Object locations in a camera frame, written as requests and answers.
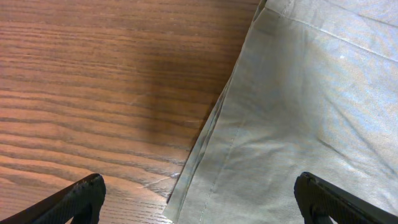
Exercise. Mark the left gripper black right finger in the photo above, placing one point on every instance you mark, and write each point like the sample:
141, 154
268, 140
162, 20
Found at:
321, 202

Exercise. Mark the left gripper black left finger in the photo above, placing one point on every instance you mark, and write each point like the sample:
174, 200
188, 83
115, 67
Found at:
79, 203

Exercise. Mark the khaki green shorts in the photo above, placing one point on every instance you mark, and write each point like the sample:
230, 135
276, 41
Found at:
314, 89

